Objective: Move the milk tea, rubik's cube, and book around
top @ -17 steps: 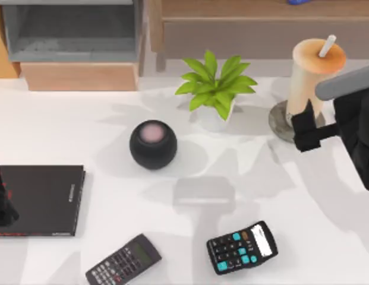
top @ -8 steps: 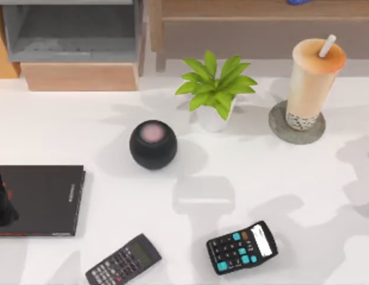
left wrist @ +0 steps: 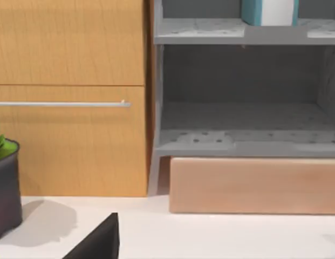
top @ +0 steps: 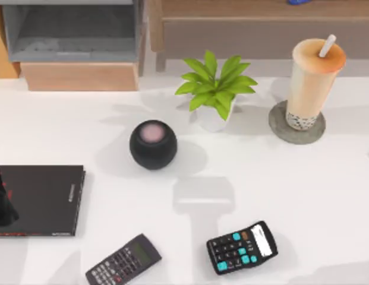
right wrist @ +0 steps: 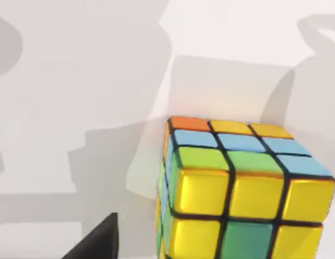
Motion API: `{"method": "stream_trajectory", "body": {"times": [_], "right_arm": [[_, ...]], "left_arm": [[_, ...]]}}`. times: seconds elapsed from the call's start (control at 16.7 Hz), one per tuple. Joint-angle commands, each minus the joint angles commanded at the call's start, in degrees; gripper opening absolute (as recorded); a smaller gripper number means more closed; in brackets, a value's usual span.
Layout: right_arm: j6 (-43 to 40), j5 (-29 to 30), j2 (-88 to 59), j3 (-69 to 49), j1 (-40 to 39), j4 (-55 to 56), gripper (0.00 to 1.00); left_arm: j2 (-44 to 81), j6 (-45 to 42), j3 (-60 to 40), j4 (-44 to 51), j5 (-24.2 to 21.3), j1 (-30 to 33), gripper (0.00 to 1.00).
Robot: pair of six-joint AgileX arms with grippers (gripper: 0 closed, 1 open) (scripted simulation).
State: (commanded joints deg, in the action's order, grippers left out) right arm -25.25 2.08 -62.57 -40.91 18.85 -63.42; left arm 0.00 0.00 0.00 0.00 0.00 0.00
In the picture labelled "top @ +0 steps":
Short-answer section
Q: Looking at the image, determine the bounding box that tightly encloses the black round speaker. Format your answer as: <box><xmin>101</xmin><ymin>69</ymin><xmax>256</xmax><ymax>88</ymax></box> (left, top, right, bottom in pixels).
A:
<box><xmin>129</xmin><ymin>119</ymin><xmax>178</xmax><ymax>171</ymax></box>

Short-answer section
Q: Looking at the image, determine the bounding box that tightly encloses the green potted plant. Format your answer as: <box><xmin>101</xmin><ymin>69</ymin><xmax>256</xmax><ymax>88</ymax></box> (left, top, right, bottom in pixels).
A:
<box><xmin>174</xmin><ymin>49</ymin><xmax>258</xmax><ymax>133</ymax></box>

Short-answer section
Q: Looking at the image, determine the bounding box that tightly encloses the grey round coaster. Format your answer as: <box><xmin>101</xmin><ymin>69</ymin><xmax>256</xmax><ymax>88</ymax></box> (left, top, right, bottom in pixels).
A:
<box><xmin>268</xmin><ymin>99</ymin><xmax>327</xmax><ymax>145</ymax></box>

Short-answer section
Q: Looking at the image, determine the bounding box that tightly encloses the black calculator with blue keys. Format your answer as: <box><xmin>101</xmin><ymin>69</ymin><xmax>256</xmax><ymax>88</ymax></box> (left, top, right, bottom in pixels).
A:
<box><xmin>206</xmin><ymin>220</ymin><xmax>279</xmax><ymax>276</ymax></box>

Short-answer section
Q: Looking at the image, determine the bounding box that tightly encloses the pale wooden drawer front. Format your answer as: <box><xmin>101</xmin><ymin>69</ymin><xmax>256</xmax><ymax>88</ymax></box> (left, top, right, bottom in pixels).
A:
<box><xmin>20</xmin><ymin>61</ymin><xmax>140</xmax><ymax>92</ymax></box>

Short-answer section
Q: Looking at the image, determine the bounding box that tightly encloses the dark scientific calculator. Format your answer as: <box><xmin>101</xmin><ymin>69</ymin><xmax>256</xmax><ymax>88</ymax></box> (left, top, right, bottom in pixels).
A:
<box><xmin>85</xmin><ymin>233</ymin><xmax>163</xmax><ymax>285</ymax></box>

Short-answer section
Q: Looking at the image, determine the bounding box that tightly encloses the wooden shelf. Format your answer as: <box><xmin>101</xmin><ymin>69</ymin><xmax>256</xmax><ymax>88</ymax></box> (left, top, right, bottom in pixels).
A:
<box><xmin>146</xmin><ymin>0</ymin><xmax>369</xmax><ymax>73</ymax></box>

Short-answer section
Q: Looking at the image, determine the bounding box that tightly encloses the milk tea cup with straw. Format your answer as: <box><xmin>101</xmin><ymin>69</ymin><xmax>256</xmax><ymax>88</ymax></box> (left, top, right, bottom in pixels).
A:
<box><xmin>285</xmin><ymin>34</ymin><xmax>347</xmax><ymax>131</ymax></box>

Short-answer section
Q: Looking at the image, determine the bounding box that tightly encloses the black book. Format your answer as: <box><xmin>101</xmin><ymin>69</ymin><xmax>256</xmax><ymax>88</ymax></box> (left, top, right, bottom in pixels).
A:
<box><xmin>0</xmin><ymin>164</ymin><xmax>87</xmax><ymax>238</ymax></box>

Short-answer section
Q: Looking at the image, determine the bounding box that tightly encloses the grey pierced drawer inside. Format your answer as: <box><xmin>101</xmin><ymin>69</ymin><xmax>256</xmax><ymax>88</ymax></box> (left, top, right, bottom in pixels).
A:
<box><xmin>2</xmin><ymin>0</ymin><xmax>143</xmax><ymax>63</ymax></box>

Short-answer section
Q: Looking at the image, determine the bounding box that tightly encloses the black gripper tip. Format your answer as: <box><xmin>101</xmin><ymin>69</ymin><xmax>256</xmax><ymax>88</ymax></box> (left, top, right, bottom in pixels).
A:
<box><xmin>0</xmin><ymin>151</ymin><xmax>20</xmax><ymax>229</ymax></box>

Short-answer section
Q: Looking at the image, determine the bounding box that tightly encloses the wooden cupboard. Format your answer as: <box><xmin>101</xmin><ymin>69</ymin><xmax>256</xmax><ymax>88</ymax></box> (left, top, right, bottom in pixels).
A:
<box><xmin>0</xmin><ymin>5</ymin><xmax>22</xmax><ymax>80</ymax></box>

